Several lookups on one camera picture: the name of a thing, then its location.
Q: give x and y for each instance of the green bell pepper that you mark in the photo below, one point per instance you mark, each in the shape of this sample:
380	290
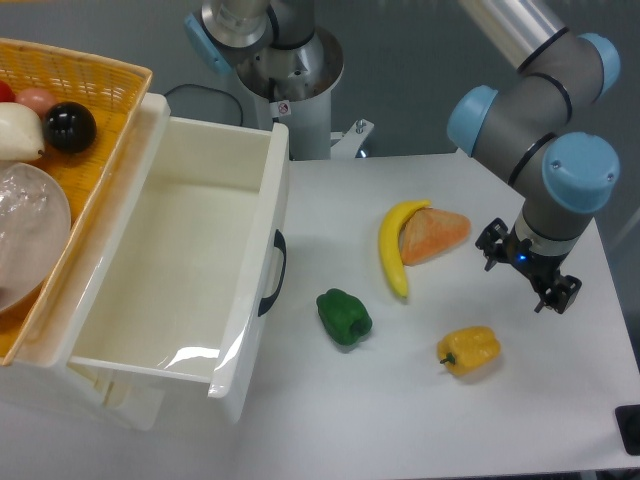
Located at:
344	317

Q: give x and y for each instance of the white metal bracket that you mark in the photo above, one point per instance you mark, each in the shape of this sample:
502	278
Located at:
352	143

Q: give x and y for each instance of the white drawer cabinet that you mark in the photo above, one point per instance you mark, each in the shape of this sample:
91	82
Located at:
38	370

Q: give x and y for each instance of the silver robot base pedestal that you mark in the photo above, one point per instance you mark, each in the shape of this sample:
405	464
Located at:
286	62

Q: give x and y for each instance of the black ball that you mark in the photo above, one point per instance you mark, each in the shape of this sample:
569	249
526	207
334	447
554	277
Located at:
69	127

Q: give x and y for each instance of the black corner device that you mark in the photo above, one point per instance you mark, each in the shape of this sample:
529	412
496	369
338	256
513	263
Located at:
628	417

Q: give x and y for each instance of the yellow bell pepper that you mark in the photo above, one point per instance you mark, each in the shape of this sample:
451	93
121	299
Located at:
466	350

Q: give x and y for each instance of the pink peach toy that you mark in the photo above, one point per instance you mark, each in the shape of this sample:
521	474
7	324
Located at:
37	99

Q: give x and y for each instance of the yellow banana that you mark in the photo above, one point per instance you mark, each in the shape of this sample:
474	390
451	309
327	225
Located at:
388	243

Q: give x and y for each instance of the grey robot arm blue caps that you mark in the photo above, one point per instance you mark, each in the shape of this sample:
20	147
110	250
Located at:
520	136

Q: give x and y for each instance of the white plastic drawer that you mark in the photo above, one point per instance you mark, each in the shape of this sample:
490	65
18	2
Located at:
178	307

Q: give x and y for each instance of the red tomato toy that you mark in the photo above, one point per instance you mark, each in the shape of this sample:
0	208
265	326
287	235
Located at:
6	93

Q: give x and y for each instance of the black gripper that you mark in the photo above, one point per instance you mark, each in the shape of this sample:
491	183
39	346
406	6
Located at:
556	292

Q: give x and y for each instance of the black drawer handle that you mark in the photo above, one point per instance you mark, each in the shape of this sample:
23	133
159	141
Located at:
277	273

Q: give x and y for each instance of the white radish toy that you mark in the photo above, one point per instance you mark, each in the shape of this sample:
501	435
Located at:
21	133

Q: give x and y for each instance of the yellow woven basket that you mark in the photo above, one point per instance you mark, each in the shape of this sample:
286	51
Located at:
112	90

